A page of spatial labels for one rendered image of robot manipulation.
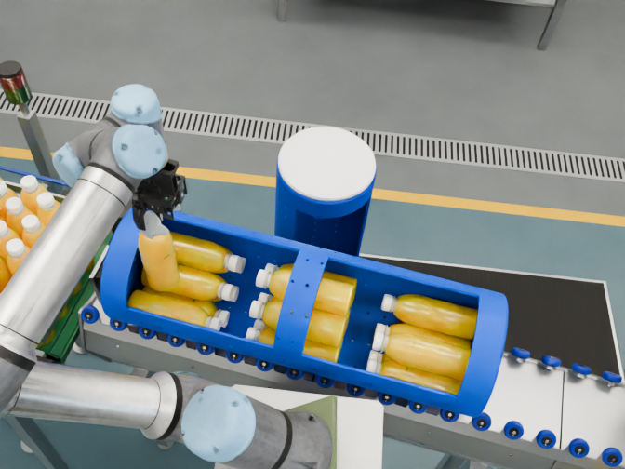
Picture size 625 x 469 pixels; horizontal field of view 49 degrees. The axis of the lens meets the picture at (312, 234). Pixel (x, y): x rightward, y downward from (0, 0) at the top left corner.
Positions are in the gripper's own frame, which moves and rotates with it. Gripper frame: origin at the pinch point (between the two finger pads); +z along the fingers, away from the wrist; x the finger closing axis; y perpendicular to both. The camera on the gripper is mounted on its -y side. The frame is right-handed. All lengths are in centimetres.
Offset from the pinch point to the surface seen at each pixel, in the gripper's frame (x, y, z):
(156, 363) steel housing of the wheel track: -8.4, -2.4, 49.1
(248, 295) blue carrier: 11.0, 16.0, 37.8
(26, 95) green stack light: 40, -55, 16
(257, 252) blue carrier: 18.3, 16.0, 28.7
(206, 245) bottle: 11.1, 6.1, 19.8
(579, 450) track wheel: -5, 100, 39
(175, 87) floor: 173, -80, 134
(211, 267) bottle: 7.2, 8.5, 22.6
